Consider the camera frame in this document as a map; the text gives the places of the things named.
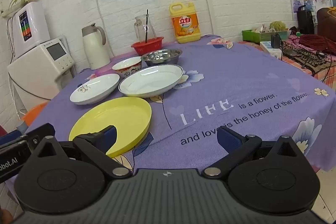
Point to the yellow plastic plate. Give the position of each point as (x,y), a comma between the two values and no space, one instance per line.
(118,113)

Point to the white countertop appliance with screen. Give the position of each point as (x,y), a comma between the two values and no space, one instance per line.
(34,69)

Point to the wall poster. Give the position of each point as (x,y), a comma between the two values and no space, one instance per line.
(299,1)

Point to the white water purifier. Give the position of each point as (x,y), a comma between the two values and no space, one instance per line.
(34,19)

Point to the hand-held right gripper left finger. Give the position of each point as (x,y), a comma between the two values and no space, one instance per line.
(109,136)

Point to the yellow detergent bottle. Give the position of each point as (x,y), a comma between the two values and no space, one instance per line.
(185,24)

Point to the clear glass jar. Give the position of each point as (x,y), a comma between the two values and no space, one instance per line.
(139,29)

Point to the white thermos jug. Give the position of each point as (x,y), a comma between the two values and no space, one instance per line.
(95,50)

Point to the yellow loofah sponge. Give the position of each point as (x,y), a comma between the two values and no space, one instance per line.
(278,26)

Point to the stainless steel bowl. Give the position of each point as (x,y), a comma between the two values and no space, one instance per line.
(160,57)

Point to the purple floral tablecloth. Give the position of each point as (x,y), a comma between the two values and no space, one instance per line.
(236,77)

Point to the white power strip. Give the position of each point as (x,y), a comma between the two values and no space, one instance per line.
(265,47)

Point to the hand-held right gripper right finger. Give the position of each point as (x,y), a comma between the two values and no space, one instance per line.
(227,138)

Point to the red patterned white ceramic bowl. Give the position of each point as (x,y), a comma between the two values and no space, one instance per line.
(126,67)

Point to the black portable speaker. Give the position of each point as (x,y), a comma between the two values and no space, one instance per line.
(305,20)

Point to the green plastic basket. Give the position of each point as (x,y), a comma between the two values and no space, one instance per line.
(252,36)

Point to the glass jar with utensil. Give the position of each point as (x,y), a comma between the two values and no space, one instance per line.
(147,24)

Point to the white plate with dark rim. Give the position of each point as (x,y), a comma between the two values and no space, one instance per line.
(149,81)

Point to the red plastic basket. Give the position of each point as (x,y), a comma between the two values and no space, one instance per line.
(147,48)

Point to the black power adapter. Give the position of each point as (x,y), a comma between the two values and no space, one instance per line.
(275,41)

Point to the white plate with floral print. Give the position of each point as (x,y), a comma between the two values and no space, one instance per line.
(97,90)

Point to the brown bag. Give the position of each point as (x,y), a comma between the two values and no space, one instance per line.
(326,23)

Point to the patterned side table cloth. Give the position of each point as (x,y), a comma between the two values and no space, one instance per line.
(315,64)

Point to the orange plastic stool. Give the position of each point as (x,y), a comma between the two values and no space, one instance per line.
(34,113)

